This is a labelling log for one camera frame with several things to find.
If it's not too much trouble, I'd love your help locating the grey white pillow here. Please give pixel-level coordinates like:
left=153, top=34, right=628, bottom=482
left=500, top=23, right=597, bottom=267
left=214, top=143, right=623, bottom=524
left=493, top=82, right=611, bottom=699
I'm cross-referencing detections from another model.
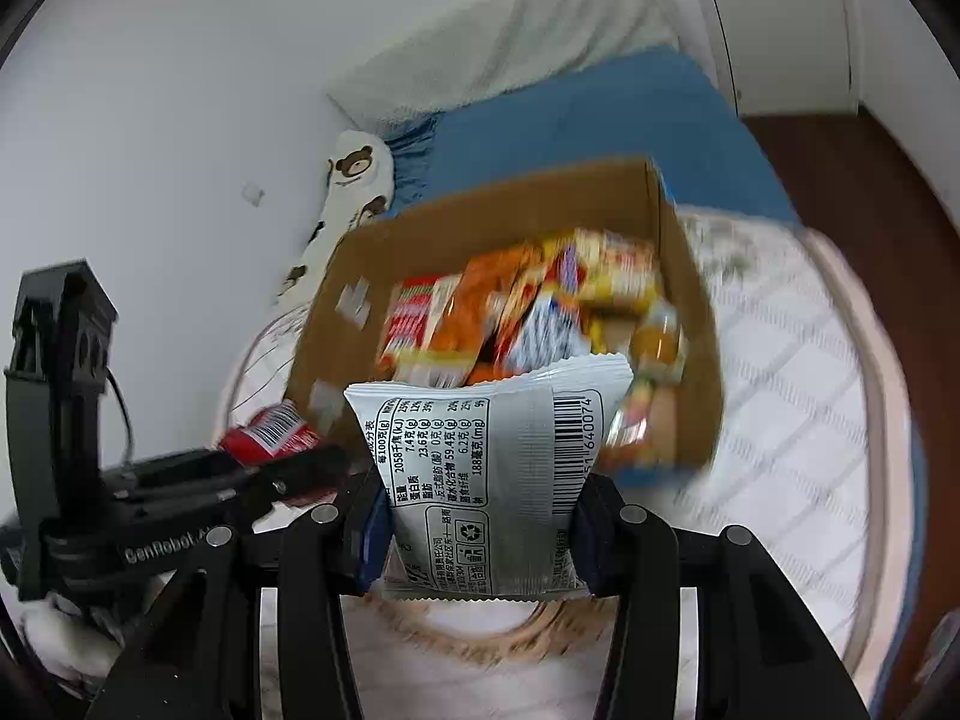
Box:
left=326, top=0, right=682, bottom=130

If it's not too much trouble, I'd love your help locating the brown cardboard box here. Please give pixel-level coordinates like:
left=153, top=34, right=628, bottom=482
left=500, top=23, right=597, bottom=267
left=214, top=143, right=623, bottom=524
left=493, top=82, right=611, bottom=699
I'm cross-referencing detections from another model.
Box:
left=285, top=157, right=727, bottom=475

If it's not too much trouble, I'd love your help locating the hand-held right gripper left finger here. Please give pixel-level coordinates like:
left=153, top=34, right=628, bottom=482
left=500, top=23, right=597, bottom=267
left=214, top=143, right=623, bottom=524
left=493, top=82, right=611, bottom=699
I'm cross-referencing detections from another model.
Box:
left=86, top=465, right=395, bottom=720

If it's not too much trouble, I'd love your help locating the pile of assorted snacks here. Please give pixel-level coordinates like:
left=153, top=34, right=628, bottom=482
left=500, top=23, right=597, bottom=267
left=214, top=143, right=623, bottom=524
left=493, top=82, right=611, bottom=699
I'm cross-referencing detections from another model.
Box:
left=373, top=229, right=689, bottom=467

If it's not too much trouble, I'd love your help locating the blue bed sheet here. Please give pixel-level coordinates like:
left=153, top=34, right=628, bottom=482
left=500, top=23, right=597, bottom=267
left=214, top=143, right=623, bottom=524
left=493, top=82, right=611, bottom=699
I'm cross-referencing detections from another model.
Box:
left=382, top=45, right=805, bottom=230

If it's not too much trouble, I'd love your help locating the grey white barcode snack packet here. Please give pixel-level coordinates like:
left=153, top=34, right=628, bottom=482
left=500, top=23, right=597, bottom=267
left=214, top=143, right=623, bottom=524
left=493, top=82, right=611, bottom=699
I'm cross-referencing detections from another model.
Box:
left=343, top=352, right=635, bottom=602

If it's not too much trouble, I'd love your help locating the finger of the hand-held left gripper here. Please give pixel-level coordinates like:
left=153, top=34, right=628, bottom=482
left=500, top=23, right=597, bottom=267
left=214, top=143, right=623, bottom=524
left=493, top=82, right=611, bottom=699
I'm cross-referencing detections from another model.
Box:
left=240, top=446, right=351, bottom=515

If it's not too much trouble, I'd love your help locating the black cable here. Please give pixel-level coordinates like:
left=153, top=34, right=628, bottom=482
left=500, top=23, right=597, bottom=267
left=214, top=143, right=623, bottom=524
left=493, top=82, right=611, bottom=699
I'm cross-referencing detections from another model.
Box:
left=103, top=366, right=137, bottom=466

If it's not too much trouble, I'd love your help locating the white bear print pillow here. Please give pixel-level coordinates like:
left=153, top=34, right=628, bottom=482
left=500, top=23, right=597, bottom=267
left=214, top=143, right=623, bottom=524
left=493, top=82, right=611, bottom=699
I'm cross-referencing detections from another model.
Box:
left=274, top=129, right=395, bottom=310

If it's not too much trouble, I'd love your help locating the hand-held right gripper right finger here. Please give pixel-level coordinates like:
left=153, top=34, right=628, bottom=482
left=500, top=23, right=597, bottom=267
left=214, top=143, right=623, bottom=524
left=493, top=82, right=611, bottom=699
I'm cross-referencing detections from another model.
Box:
left=570, top=476, right=871, bottom=720

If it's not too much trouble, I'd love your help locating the white wardrobe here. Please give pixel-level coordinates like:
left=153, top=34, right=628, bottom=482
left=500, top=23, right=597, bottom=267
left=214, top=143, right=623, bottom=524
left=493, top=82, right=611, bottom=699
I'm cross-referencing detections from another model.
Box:
left=679, top=0, right=863, bottom=119

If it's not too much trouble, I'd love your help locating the red snack packet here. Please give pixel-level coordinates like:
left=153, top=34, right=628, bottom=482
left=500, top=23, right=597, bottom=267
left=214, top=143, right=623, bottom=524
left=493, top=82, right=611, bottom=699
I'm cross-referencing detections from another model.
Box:
left=216, top=400, right=335, bottom=505

